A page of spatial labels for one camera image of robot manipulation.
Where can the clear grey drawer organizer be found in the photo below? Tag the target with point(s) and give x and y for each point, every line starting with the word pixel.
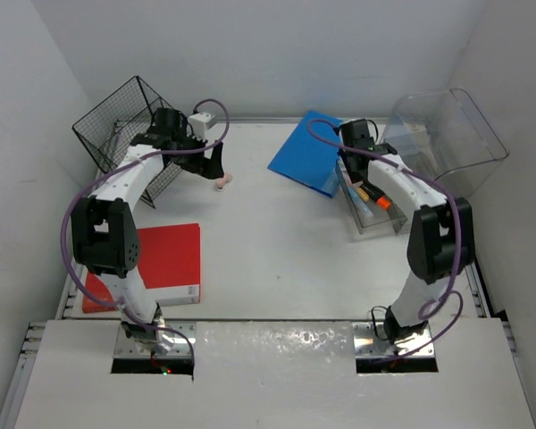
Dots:
pixel 443 135

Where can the red notebook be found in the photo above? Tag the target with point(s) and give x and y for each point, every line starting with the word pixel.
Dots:
pixel 169 263

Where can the pink eraser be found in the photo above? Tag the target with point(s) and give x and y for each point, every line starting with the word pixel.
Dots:
pixel 223 182

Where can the yellow pink highlighter marker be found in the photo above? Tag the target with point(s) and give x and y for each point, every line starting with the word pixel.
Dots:
pixel 362 193

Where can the metal base plate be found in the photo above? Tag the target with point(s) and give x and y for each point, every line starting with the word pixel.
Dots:
pixel 135 342
pixel 370 342

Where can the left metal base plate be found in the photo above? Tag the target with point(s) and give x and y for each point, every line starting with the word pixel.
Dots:
pixel 135 342

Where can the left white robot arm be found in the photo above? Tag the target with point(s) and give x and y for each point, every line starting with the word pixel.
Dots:
pixel 99 222

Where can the black wire mesh basket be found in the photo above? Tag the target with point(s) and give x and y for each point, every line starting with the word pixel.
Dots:
pixel 106 130

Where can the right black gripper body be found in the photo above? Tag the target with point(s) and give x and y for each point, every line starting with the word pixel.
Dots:
pixel 353 176

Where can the light blue highlighter marker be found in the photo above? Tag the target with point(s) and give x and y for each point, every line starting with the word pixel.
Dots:
pixel 360 205

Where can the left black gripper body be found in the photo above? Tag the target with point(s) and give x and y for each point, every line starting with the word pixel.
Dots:
pixel 193 163

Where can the blue folder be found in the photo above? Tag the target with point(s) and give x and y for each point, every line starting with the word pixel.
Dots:
pixel 307 160

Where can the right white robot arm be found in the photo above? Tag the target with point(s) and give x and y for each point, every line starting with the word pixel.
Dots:
pixel 440 242

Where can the orange highlighter marker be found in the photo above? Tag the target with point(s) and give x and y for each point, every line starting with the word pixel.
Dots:
pixel 379 198

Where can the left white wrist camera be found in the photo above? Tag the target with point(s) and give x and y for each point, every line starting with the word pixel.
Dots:
pixel 201 123

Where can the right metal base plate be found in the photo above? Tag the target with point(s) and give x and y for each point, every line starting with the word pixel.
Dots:
pixel 370 342

